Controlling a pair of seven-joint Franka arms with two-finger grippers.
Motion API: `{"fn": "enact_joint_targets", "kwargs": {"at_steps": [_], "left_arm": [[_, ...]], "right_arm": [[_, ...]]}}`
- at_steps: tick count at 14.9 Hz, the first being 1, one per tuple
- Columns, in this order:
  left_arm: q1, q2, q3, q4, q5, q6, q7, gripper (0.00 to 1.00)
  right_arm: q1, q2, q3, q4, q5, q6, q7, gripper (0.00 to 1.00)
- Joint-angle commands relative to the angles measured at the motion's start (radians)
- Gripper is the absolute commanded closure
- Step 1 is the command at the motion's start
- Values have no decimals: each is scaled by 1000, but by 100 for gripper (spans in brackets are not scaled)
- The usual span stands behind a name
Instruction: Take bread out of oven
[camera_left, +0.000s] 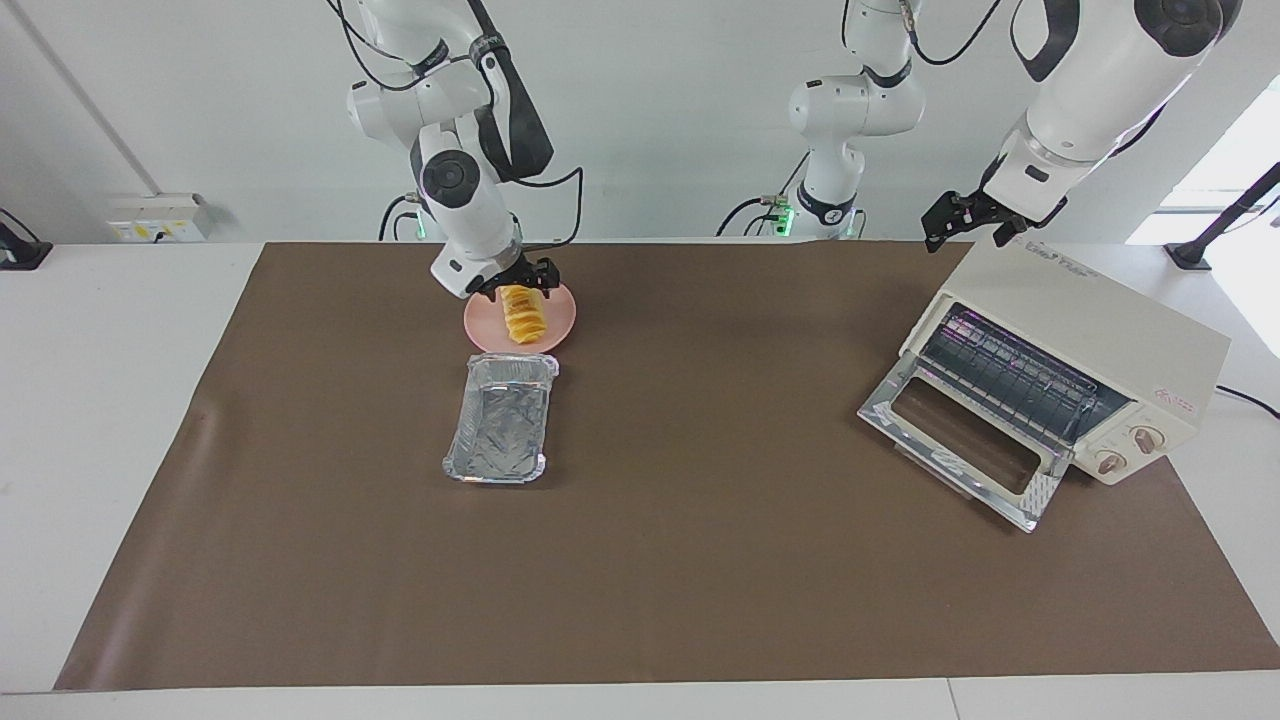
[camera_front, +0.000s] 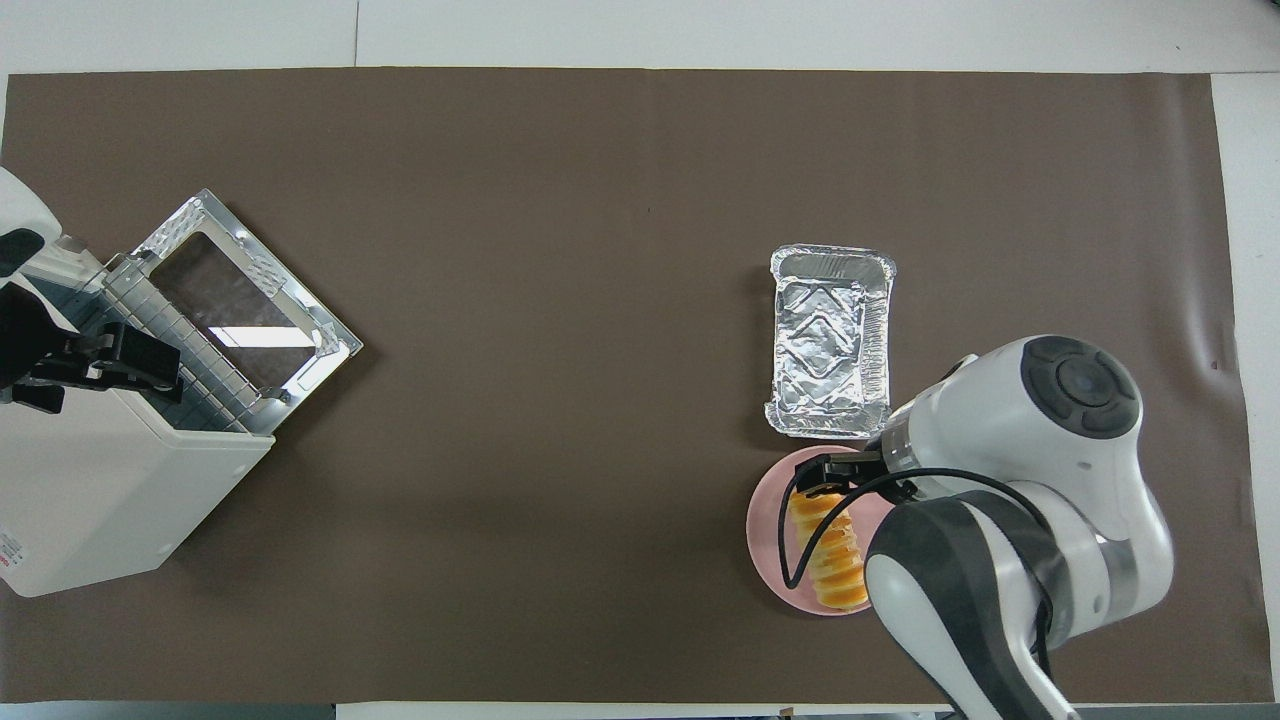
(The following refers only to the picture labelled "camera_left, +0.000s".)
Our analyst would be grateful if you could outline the black right arm base cables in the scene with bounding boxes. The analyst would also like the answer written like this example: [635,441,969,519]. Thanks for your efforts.
[378,193,423,242]

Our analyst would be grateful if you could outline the aluminium foil tray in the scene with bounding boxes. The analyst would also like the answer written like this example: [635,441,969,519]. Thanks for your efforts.
[442,352,561,485]

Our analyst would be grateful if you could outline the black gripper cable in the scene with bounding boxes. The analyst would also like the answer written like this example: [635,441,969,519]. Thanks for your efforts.
[900,0,1076,83]
[330,0,586,251]

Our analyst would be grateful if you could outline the black oven power cable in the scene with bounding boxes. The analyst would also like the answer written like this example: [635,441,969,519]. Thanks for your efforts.
[1215,385,1280,419]

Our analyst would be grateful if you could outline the black left arm base cables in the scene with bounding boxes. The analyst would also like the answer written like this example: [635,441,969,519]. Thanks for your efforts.
[715,150,809,239]

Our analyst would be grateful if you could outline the white wall cable duct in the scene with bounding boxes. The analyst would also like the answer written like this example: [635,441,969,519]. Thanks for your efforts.
[5,0,163,198]

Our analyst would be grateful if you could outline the glass oven door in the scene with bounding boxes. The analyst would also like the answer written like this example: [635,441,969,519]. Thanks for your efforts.
[857,355,1076,533]

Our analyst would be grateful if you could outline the black arm base cables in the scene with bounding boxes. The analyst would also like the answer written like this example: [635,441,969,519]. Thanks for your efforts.
[715,150,809,239]
[378,193,423,242]

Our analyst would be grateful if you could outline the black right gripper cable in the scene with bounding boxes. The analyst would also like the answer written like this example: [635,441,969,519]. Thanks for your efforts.
[330,0,586,251]

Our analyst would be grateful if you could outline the golden braided bread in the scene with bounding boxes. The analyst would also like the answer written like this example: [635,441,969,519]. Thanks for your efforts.
[499,285,546,346]

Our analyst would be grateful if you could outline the black stand with slanted pole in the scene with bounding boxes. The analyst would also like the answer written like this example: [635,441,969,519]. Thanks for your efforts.
[1165,163,1280,271]

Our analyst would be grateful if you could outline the pink round plate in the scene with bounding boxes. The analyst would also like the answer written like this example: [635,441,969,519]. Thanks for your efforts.
[463,282,578,355]

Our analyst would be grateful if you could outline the brown table mat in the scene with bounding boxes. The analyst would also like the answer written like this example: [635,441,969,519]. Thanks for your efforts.
[55,240,1280,691]

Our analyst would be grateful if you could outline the cream toaster oven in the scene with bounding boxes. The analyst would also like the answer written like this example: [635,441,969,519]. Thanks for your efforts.
[900,240,1233,487]

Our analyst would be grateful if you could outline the black stand with flat foot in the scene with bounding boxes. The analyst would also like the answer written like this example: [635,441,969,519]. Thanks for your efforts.
[0,208,53,271]

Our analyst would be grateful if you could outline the white wall socket box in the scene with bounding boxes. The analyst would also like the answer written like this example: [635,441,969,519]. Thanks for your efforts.
[105,193,211,244]

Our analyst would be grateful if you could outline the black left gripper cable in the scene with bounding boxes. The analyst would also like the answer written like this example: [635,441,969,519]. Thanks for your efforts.
[900,0,1076,83]

